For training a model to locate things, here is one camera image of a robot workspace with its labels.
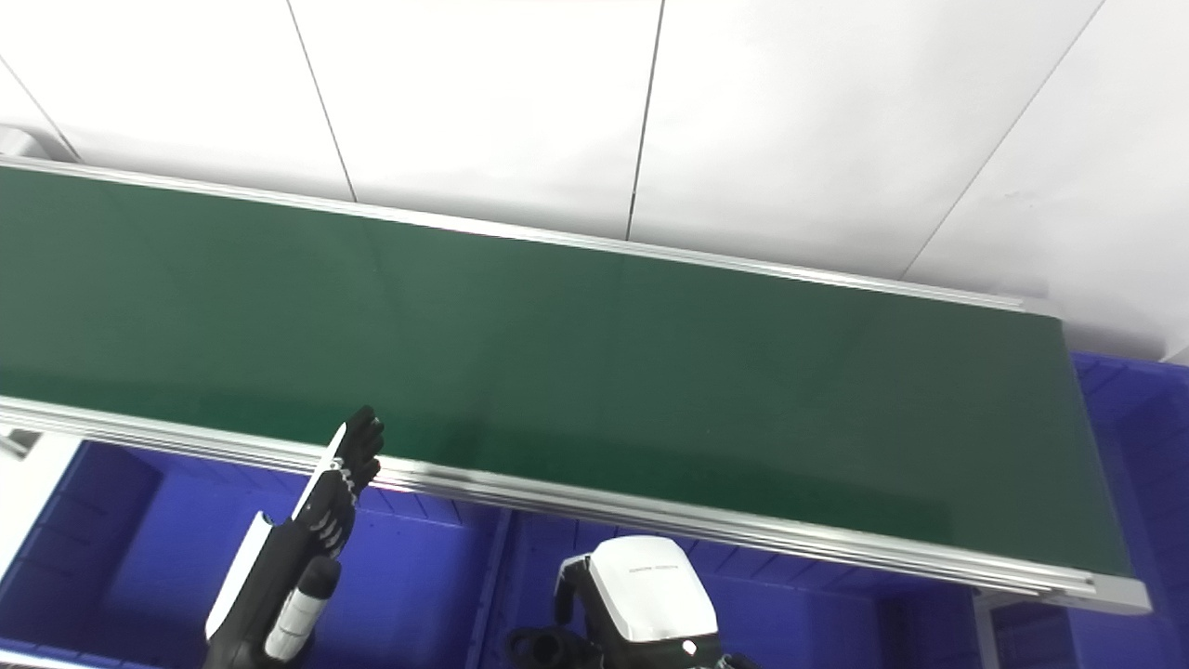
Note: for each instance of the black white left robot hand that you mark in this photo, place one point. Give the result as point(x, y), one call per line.
point(269, 576)

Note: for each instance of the blue plastic bin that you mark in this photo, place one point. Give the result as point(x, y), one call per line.
point(799, 623)
point(139, 557)
point(1143, 465)

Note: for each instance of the green conveyor belt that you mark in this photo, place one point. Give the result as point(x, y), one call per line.
point(557, 372)
point(650, 516)

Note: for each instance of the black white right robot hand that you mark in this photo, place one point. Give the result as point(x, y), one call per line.
point(646, 595)

